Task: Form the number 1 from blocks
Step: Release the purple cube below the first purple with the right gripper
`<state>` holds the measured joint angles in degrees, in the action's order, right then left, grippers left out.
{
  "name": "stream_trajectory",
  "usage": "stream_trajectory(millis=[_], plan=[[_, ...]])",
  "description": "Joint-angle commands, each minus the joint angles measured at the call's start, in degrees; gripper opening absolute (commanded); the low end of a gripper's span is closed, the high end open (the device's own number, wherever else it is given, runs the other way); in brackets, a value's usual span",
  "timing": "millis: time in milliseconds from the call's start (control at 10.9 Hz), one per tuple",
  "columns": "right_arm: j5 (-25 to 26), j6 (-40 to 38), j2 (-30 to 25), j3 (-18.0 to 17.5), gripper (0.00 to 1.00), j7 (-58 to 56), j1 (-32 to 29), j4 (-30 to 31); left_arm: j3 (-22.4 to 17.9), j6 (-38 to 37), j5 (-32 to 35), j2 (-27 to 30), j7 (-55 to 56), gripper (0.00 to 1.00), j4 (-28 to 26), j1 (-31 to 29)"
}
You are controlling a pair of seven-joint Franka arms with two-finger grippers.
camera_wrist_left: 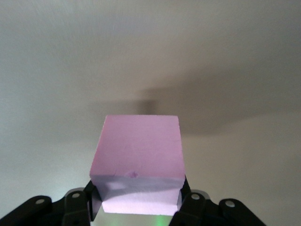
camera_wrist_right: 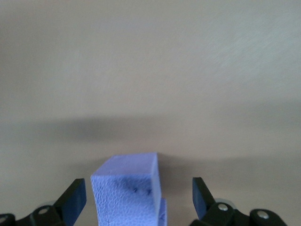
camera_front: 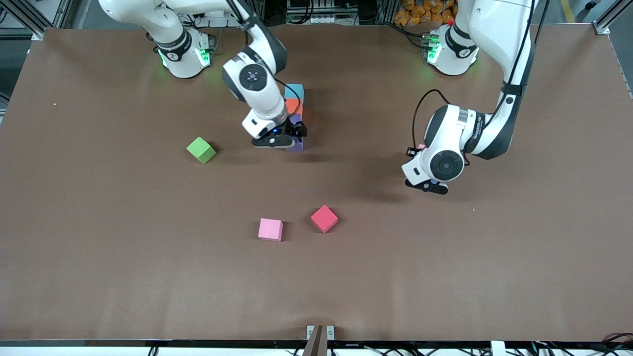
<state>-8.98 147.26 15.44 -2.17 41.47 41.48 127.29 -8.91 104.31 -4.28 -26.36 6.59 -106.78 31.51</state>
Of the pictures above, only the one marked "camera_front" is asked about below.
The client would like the brown table mat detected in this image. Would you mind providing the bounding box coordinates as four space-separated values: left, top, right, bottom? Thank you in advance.
0 24 633 342

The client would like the red foam block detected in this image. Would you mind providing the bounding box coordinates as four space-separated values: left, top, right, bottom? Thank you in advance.
311 205 339 234

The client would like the metal clamp bracket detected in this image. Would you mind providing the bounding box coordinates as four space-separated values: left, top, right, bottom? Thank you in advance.
306 325 335 356

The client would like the orange bag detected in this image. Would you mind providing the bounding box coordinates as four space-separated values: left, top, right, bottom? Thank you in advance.
394 0 458 25

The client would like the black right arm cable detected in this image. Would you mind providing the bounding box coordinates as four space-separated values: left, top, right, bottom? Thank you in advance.
225 0 289 100

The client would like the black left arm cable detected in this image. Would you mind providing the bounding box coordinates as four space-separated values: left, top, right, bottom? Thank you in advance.
412 0 549 151

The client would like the aluminium frame profile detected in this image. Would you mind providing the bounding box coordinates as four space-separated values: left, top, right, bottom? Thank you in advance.
0 0 67 41
591 0 633 35

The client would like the white power strip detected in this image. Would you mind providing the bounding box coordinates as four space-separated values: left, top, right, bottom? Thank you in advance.
190 10 233 28
286 0 347 25

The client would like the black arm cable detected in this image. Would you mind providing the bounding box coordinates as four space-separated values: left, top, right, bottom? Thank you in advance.
412 0 549 151
225 0 289 100

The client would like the green foam block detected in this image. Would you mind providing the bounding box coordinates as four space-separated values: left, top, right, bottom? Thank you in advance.
186 136 217 165

